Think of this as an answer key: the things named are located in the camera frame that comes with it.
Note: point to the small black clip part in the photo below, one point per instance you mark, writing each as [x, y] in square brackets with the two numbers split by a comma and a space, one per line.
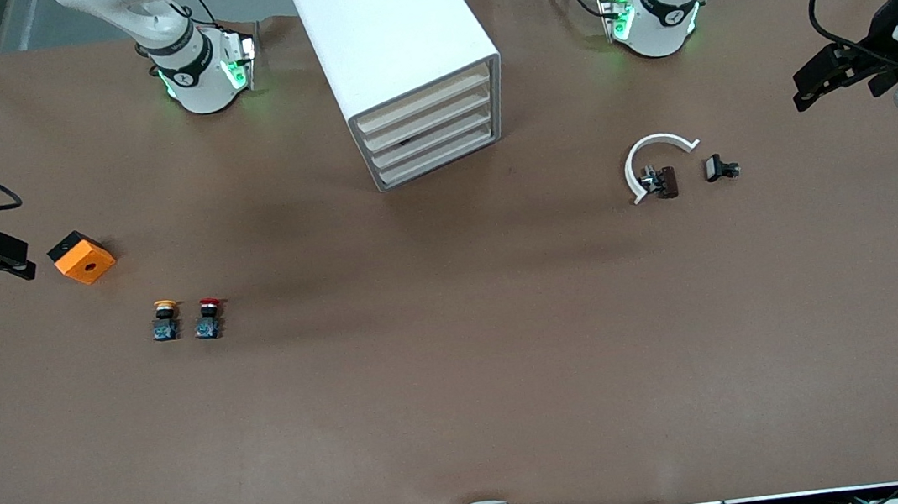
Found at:
[715, 167]

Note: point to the white drawer cabinet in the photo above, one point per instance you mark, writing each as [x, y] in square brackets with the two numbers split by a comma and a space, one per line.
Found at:
[382, 31]

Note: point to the orange box with black base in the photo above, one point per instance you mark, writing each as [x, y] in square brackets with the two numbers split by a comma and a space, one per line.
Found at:
[87, 264]

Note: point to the white curved plastic piece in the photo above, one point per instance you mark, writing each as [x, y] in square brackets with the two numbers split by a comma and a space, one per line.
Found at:
[658, 138]

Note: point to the red push button switch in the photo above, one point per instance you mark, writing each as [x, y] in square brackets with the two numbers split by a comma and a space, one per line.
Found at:
[208, 326]

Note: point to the beige cabinet drawer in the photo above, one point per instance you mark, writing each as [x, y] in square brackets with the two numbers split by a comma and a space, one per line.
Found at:
[426, 121]
[430, 156]
[428, 138]
[424, 103]

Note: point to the brown table cover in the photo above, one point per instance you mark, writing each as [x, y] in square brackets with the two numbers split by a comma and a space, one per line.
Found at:
[462, 369]

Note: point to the yellow push button switch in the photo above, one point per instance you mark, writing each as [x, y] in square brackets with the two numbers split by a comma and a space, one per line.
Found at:
[165, 329]

